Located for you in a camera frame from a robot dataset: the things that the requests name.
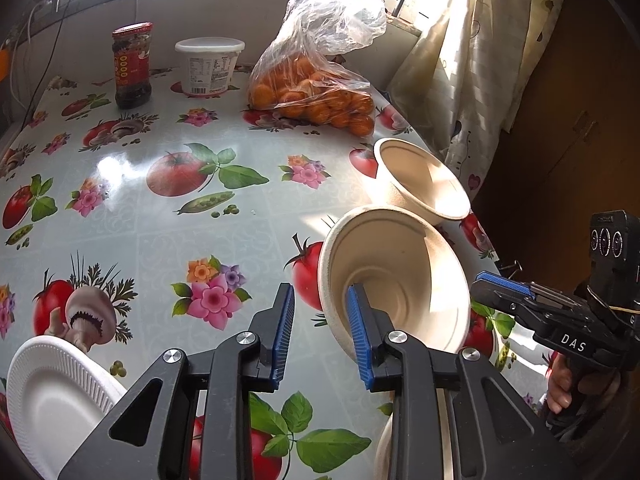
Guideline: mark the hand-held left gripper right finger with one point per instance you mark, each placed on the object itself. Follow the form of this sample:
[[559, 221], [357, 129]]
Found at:
[[357, 340]]

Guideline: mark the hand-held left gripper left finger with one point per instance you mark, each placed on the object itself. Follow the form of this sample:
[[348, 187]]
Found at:
[[280, 335]]

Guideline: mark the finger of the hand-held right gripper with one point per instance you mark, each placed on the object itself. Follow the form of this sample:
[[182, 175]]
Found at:
[[502, 284], [510, 305]]

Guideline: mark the white foam plate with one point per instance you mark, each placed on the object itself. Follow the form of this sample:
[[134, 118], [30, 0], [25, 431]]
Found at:
[[55, 400]]

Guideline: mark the person's right hand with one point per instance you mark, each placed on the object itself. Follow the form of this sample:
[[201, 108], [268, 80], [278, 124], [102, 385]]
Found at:
[[560, 385]]

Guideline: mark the vegetable print vinyl tablecloth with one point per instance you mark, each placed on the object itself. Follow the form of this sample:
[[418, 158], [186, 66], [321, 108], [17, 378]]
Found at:
[[150, 240]]

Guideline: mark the brown wooden cabinet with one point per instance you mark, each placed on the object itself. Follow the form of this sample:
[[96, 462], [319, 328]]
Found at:
[[575, 110]]

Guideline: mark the patterned cream curtain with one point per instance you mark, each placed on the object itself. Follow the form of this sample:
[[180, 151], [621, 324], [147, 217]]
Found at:
[[475, 60]]

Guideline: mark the clear bag of oranges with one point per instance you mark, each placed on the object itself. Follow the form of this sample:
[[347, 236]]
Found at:
[[310, 90]]

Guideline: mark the white plastic tub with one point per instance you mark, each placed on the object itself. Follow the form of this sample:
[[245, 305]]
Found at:
[[210, 67]]

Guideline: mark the dark sauce jar red label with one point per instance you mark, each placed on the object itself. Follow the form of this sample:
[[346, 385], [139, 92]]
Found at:
[[132, 65]]

